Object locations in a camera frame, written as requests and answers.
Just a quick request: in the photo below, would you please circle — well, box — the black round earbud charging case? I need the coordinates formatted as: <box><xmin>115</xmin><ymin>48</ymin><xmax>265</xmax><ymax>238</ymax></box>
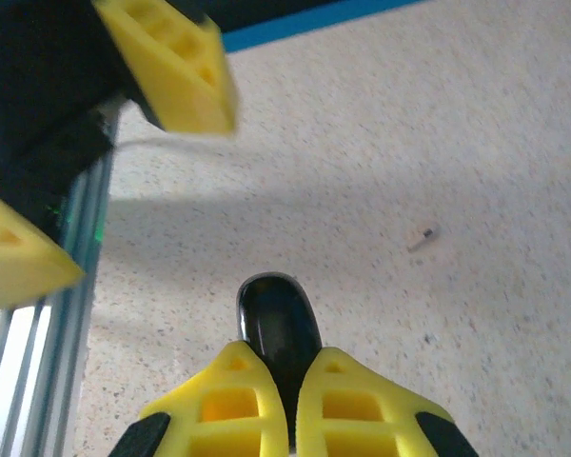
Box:
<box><xmin>236</xmin><ymin>271</ymin><xmax>325</xmax><ymax>448</ymax></box>

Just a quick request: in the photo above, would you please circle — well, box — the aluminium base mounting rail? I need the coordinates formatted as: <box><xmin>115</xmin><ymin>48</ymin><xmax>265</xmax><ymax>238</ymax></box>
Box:
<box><xmin>0</xmin><ymin>99</ymin><xmax>123</xmax><ymax>457</ymax></box>

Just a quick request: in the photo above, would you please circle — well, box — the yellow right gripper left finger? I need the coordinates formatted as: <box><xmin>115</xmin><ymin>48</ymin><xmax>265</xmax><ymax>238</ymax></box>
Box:
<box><xmin>108</xmin><ymin>340</ymin><xmax>292</xmax><ymax>457</ymax></box>

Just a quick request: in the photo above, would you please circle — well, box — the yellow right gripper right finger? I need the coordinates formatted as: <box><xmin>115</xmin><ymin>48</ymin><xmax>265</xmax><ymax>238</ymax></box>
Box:
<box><xmin>294</xmin><ymin>346</ymin><xmax>480</xmax><ymax>457</ymax></box>

